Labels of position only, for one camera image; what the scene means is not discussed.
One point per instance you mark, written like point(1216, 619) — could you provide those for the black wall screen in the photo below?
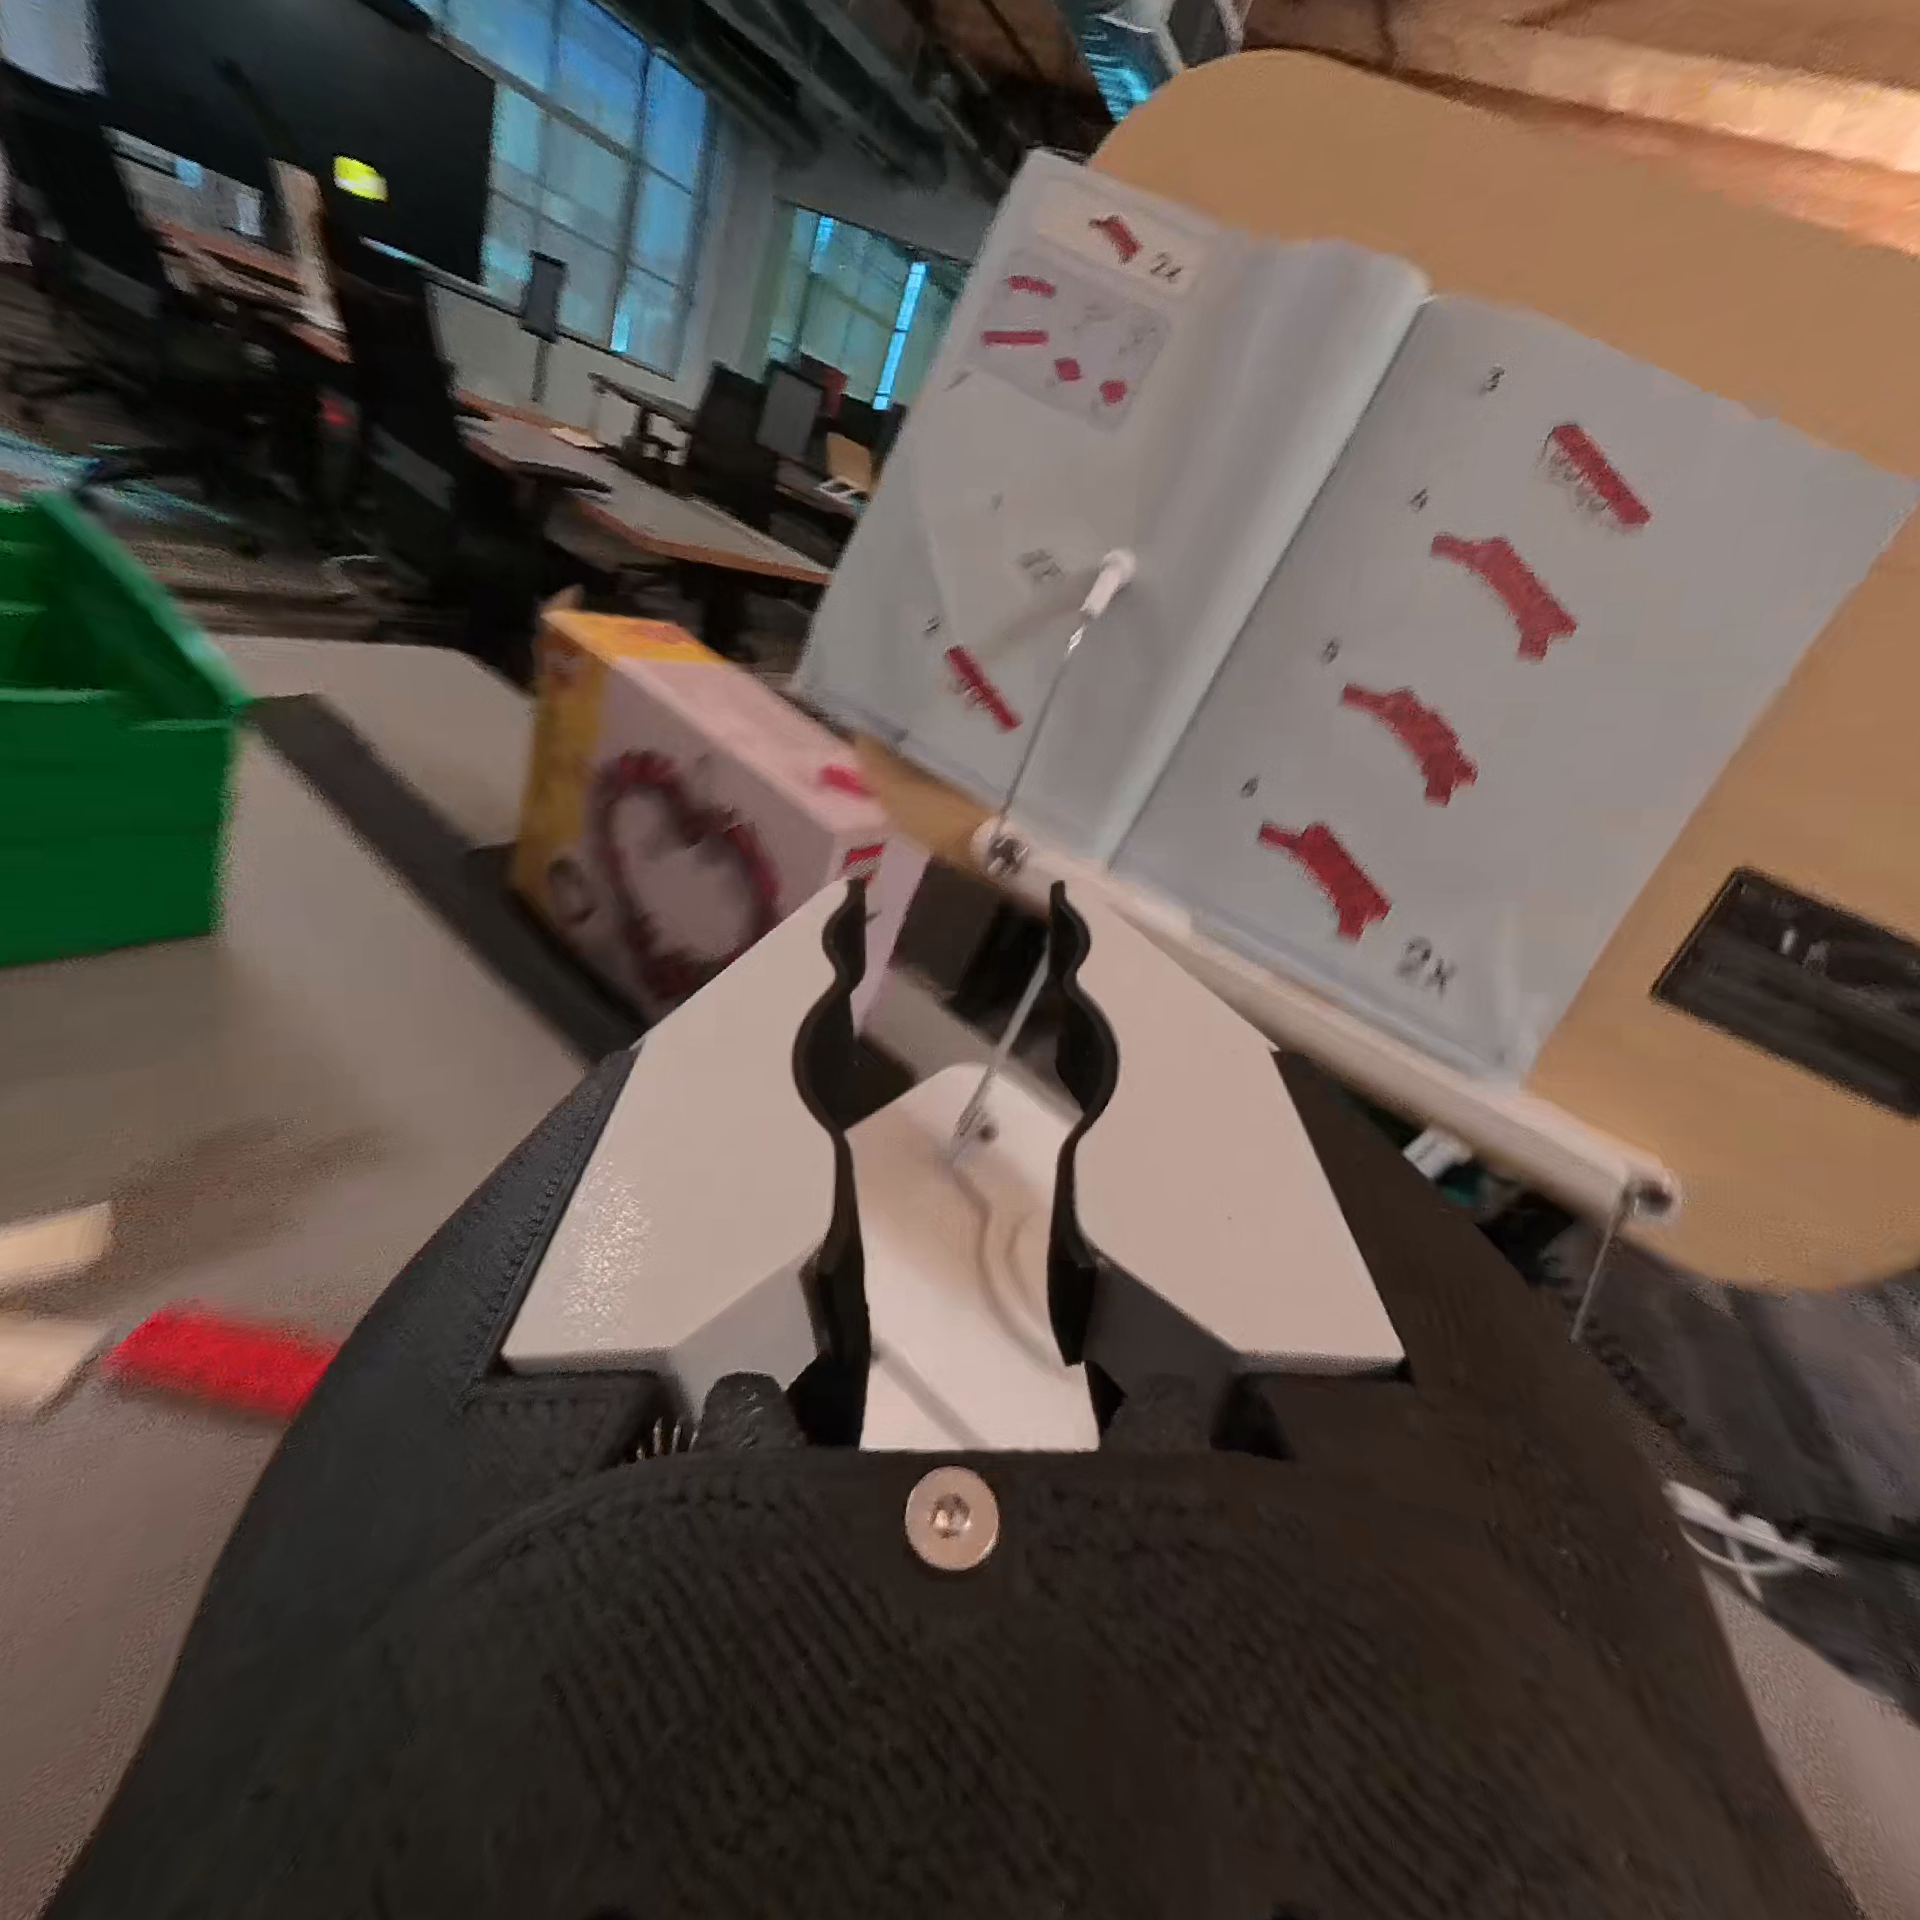
point(301, 120)

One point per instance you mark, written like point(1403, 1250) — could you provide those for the wooden book stand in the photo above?
point(1652, 224)

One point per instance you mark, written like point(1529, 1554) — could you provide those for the yellow white lego box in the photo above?
point(705, 751)

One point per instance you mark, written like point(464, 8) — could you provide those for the pale blue instruction booklet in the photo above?
point(1289, 599)

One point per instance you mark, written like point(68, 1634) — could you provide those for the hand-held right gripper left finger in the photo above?
point(676, 1201)

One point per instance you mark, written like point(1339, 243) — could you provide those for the green plastic bin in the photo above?
point(105, 810)

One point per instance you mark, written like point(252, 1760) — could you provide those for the red angled lego plate assembly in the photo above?
point(224, 1359)

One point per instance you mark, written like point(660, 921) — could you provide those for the brown office desk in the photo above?
point(676, 523)

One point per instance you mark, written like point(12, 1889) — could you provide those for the black office chair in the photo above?
point(406, 389)

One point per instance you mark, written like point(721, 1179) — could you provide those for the large window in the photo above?
point(600, 181)
point(855, 299)

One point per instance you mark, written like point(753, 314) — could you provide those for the pale lego piece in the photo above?
point(53, 1243)
point(44, 1365)

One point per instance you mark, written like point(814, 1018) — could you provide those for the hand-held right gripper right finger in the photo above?
point(1214, 1201)

